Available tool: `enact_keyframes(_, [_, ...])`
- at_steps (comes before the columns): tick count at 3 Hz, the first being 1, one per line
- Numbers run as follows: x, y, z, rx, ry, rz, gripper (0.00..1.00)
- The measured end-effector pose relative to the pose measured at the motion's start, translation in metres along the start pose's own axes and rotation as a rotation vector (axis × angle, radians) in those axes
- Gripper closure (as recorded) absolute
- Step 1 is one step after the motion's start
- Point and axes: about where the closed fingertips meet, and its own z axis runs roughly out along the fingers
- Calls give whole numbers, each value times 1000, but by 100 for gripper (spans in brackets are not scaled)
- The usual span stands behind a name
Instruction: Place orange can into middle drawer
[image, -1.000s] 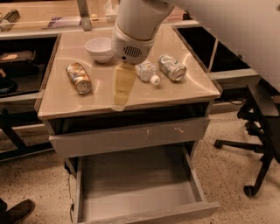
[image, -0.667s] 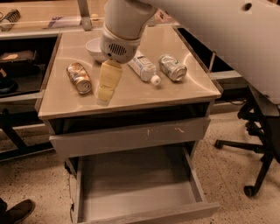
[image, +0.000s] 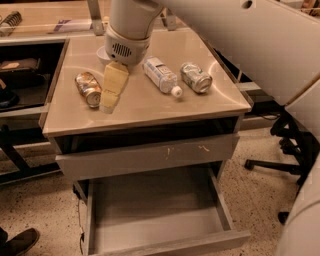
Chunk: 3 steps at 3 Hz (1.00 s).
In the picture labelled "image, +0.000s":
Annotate open middle drawer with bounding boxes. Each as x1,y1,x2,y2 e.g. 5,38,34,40
84,165,250,256

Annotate left metal bracket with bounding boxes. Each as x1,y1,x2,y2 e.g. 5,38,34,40
86,0,104,36

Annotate black spiral brush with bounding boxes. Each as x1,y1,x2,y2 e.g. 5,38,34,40
0,11,22,37

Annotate black office chair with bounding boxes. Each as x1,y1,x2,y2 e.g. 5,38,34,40
244,106,320,225

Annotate white bowl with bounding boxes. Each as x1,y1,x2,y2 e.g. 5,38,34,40
96,46,111,65

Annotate middle metal bracket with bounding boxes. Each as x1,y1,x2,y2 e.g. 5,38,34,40
163,9,177,31

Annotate green soda can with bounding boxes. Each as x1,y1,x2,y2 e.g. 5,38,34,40
180,62,212,94

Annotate orange soda can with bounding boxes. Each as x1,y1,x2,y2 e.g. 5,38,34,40
75,72,101,108

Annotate dark shoe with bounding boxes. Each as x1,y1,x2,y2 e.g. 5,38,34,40
0,228,40,256

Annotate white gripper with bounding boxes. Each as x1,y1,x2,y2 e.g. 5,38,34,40
99,24,150,113

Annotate dark bag on shelf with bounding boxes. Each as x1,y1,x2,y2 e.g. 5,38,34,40
0,58,40,77

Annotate grey drawer cabinet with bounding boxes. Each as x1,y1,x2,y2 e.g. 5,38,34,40
38,28,255,183

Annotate clear plastic water bottle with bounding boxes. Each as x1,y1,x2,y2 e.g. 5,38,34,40
142,56,183,98

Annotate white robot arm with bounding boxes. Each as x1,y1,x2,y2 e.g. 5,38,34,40
105,0,320,148

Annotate purple white paper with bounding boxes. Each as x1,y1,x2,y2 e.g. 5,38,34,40
53,19,93,33

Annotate metal bracket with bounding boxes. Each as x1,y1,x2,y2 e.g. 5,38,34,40
86,0,104,36
163,9,177,31

